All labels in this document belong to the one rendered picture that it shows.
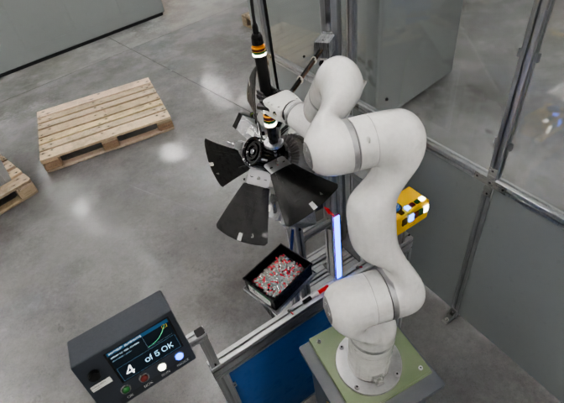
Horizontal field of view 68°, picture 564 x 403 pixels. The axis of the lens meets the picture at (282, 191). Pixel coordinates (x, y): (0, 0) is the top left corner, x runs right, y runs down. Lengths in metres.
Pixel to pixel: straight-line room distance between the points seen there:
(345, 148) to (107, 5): 6.45
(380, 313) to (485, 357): 1.58
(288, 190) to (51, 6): 5.67
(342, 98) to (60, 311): 2.58
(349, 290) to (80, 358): 0.66
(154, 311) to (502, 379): 1.80
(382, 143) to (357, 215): 0.16
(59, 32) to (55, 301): 4.49
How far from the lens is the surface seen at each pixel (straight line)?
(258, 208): 1.65
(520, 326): 2.27
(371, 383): 1.32
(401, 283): 0.96
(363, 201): 0.83
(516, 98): 1.64
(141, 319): 1.18
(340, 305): 0.95
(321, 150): 0.74
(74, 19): 6.91
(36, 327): 3.12
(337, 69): 0.84
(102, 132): 4.32
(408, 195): 1.61
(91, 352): 1.19
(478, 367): 2.48
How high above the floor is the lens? 2.16
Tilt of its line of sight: 42 degrees down
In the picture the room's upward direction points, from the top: 9 degrees counter-clockwise
